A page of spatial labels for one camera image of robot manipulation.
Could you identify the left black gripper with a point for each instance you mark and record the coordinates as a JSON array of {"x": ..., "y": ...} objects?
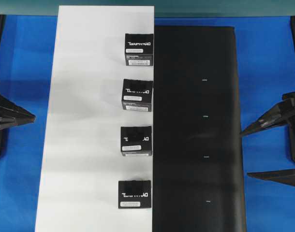
[{"x": 4, "y": 140}]

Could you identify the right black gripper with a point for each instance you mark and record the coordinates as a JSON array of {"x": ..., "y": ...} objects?
[{"x": 280, "y": 114}]

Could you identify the moved black Dynamixel box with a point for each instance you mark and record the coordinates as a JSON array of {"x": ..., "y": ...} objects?
[{"x": 135, "y": 194}]

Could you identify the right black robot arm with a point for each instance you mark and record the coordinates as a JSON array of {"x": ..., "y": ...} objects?
[{"x": 281, "y": 114}]

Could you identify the white base sheet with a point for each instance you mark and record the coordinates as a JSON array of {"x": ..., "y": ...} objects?
[{"x": 82, "y": 163}]

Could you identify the black base sheet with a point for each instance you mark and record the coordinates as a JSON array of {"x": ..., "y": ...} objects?
[{"x": 198, "y": 181}]

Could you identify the top black Dynamixel box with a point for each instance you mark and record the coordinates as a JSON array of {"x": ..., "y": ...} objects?
[{"x": 139, "y": 49}]

